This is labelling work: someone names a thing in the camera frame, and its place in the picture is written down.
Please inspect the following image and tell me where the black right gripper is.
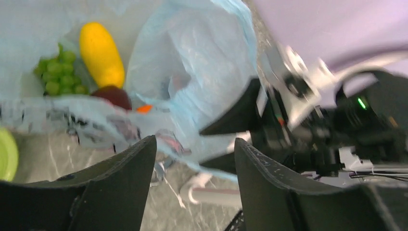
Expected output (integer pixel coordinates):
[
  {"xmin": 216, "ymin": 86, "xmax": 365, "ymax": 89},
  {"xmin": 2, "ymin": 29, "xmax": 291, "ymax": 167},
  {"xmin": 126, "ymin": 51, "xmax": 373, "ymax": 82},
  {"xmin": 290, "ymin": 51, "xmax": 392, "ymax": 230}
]
[{"xmin": 251, "ymin": 70, "xmax": 408, "ymax": 176}]

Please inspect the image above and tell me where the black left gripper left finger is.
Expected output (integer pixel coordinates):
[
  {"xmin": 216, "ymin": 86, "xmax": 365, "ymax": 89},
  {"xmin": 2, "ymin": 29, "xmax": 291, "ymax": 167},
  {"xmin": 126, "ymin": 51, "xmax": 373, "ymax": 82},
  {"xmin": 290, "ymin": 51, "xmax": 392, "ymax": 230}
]
[{"xmin": 0, "ymin": 135, "xmax": 157, "ymax": 231}]

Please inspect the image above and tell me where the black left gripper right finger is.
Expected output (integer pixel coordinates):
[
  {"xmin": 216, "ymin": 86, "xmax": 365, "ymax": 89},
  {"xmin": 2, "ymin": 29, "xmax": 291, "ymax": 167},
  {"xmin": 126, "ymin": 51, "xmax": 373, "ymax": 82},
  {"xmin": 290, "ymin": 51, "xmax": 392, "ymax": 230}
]
[{"xmin": 234, "ymin": 138, "xmax": 408, "ymax": 231}]

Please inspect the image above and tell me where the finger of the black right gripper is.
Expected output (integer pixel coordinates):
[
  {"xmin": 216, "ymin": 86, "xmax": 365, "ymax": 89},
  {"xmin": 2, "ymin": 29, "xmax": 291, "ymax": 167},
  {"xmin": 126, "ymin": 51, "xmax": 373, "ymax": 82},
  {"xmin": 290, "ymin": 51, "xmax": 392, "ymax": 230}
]
[
  {"xmin": 200, "ymin": 78, "xmax": 261, "ymax": 136},
  {"xmin": 200, "ymin": 152, "xmax": 237, "ymax": 175}
]

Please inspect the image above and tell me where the light blue printed plastic bag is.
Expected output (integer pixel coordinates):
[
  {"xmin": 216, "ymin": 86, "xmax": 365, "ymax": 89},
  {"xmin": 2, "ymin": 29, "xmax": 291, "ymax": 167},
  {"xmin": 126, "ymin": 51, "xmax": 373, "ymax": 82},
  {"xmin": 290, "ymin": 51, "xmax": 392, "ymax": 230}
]
[{"xmin": 0, "ymin": 0, "xmax": 257, "ymax": 183}]

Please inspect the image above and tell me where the orange fake orange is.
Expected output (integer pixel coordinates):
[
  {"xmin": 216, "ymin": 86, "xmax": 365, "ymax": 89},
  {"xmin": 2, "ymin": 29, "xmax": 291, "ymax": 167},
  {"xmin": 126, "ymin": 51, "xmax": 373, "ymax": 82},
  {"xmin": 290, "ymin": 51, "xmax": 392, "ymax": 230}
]
[{"xmin": 135, "ymin": 104, "xmax": 153, "ymax": 114}]

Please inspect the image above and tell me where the dark red fake apple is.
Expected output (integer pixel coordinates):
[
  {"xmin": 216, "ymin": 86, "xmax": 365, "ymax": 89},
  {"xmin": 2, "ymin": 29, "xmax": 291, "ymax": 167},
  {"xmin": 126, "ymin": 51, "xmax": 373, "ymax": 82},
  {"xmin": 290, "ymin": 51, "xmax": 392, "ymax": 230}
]
[{"xmin": 90, "ymin": 85, "xmax": 132, "ymax": 110}]

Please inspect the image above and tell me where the green fake grape bunch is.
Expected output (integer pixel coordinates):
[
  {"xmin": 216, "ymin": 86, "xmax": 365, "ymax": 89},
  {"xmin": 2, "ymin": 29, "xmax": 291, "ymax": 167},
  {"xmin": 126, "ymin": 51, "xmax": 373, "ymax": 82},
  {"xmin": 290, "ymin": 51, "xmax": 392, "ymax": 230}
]
[{"xmin": 33, "ymin": 43, "xmax": 89, "ymax": 96}]

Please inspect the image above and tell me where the yellow fake mango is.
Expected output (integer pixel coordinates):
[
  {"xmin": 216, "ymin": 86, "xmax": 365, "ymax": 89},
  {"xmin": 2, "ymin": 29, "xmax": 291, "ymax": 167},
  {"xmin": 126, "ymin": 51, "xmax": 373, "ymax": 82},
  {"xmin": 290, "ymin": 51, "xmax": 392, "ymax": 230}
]
[{"xmin": 79, "ymin": 22, "xmax": 125, "ymax": 88}]

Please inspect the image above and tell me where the silver combination wrench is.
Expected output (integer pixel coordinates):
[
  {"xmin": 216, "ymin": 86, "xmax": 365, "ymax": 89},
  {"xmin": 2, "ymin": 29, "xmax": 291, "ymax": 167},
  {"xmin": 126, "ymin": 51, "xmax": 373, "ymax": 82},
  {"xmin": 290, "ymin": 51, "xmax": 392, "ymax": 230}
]
[{"xmin": 150, "ymin": 156, "xmax": 175, "ymax": 187}]

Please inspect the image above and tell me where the lime green plastic basin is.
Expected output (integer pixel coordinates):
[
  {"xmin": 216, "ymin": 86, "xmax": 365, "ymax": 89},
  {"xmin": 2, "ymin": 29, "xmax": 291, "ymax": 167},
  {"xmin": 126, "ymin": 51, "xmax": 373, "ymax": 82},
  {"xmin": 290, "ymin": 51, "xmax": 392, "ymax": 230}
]
[{"xmin": 0, "ymin": 128, "xmax": 19, "ymax": 181}]

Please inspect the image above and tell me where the white PVC pipe frame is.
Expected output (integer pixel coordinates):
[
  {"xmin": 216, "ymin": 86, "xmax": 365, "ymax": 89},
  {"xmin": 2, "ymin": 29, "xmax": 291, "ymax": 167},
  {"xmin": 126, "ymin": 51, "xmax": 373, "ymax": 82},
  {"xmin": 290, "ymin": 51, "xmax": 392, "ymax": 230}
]
[{"xmin": 180, "ymin": 130, "xmax": 253, "ymax": 208}]

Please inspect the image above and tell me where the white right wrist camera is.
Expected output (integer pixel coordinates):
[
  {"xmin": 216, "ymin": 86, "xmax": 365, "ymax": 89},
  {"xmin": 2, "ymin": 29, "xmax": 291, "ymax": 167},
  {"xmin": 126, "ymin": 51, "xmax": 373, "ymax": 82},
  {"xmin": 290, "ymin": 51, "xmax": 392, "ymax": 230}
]
[{"xmin": 260, "ymin": 44, "xmax": 338, "ymax": 130}]

